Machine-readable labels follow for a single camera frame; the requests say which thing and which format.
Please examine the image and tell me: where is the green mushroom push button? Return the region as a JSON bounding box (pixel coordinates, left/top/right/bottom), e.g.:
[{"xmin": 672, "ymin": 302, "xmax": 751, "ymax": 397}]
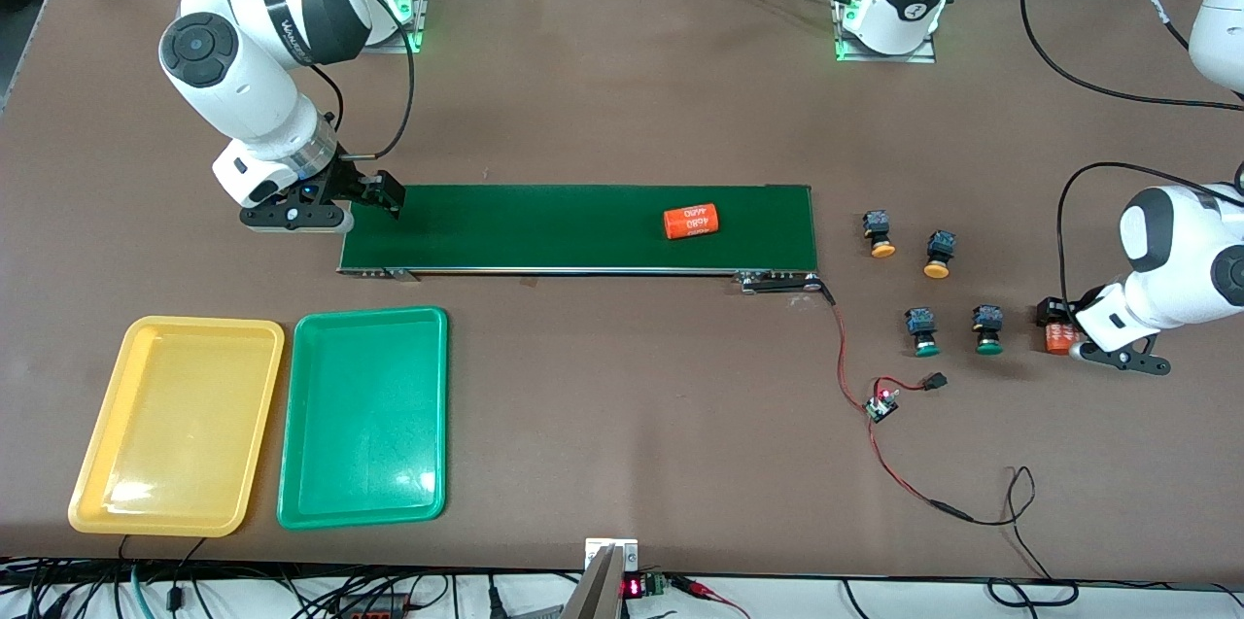
[
  {"xmin": 904, "ymin": 306, "xmax": 941, "ymax": 359},
  {"xmin": 973, "ymin": 304, "xmax": 1005, "ymax": 356}
]

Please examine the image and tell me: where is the yellow mushroom push button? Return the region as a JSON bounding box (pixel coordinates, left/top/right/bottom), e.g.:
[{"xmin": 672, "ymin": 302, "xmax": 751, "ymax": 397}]
[
  {"xmin": 922, "ymin": 229, "xmax": 958, "ymax": 280},
  {"xmin": 863, "ymin": 210, "xmax": 897, "ymax": 258}
]

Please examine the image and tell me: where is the green conveyor belt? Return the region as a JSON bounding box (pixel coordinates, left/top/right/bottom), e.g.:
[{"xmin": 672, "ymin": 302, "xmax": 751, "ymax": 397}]
[{"xmin": 336, "ymin": 183, "xmax": 827, "ymax": 294}]

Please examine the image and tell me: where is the green plastic tray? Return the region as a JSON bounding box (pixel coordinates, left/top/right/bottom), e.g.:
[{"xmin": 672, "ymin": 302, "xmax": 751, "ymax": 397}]
[{"xmin": 277, "ymin": 306, "xmax": 449, "ymax": 531}]

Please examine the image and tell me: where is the yellow plastic tray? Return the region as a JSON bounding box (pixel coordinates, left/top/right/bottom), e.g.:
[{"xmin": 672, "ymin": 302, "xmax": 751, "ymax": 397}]
[{"xmin": 68, "ymin": 315, "xmax": 286, "ymax": 538}]

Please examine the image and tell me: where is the orange power strip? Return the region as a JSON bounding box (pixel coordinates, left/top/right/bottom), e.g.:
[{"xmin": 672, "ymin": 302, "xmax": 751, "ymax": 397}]
[{"xmin": 333, "ymin": 594, "xmax": 411, "ymax": 619}]

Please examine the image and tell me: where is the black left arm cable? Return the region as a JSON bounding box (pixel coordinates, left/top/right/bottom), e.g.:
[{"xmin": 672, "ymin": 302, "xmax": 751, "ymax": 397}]
[{"xmin": 1019, "ymin": 0, "xmax": 1244, "ymax": 319}]

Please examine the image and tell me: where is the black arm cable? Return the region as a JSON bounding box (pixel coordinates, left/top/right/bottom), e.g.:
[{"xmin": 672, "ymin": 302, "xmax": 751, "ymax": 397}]
[
  {"xmin": 1019, "ymin": 0, "xmax": 1244, "ymax": 319},
  {"xmin": 258, "ymin": 0, "xmax": 417, "ymax": 163}
]

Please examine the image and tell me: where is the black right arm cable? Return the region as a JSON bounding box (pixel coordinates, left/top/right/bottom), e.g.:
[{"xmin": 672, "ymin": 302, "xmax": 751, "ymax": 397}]
[{"xmin": 258, "ymin": 0, "xmax": 417, "ymax": 163}]

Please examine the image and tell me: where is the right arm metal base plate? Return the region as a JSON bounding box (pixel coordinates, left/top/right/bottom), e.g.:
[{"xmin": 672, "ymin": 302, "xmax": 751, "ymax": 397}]
[{"xmin": 389, "ymin": 0, "xmax": 434, "ymax": 53}]

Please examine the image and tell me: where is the red and black power cable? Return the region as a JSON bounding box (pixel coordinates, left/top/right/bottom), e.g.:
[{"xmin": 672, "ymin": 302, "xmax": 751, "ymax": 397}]
[{"xmin": 819, "ymin": 279, "xmax": 1080, "ymax": 606}]

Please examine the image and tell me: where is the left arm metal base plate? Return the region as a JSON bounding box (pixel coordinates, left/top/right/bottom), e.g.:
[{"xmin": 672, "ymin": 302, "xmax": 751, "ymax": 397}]
[{"xmin": 834, "ymin": 0, "xmax": 937, "ymax": 64}]

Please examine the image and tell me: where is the red clip lead cable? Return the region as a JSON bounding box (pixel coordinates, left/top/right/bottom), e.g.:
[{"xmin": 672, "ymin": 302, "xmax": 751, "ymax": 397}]
[{"xmin": 669, "ymin": 576, "xmax": 751, "ymax": 619}]

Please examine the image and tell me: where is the grey metal camera mount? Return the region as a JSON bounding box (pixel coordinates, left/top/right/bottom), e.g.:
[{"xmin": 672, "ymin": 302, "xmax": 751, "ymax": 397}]
[{"xmin": 562, "ymin": 537, "xmax": 640, "ymax": 619}]

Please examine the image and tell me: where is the teal cable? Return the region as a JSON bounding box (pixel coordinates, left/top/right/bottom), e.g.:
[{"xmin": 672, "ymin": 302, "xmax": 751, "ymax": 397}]
[{"xmin": 129, "ymin": 561, "xmax": 158, "ymax": 619}]

